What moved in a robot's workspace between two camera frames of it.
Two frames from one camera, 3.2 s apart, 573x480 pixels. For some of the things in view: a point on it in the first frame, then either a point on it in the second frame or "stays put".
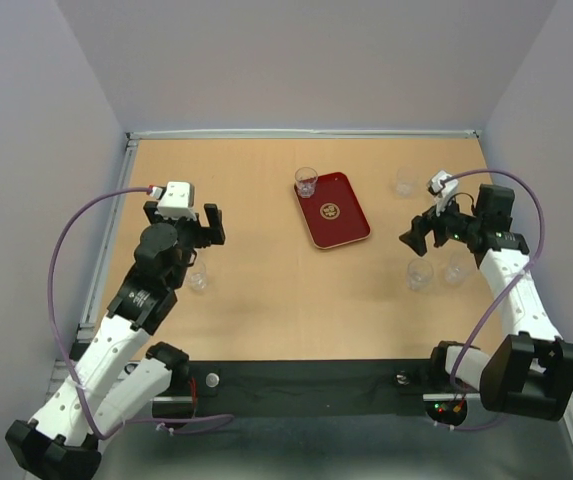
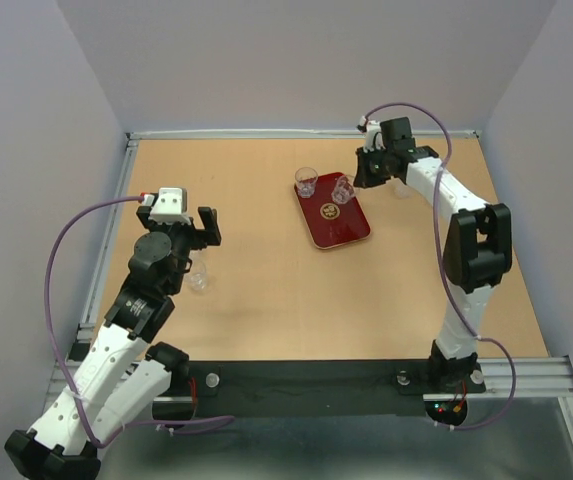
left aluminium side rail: (100, 268) stays put
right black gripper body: (459, 225) -> (373, 166)
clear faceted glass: (306, 179) stays put
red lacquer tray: (333, 215) stays put
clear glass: (419, 274) -> (343, 189)
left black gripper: (206, 235) stays put
